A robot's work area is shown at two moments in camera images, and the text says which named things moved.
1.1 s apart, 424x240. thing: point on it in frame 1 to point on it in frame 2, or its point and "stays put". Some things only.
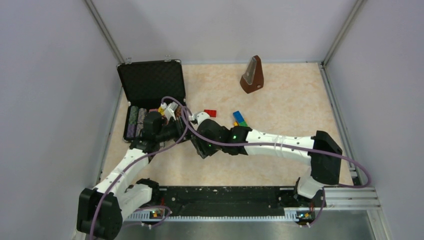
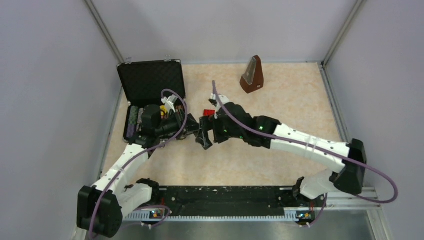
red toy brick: [212, 113] stays put
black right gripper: [202, 149] to [210, 123]
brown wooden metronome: [252, 79] stays put
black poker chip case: [147, 83] stays put
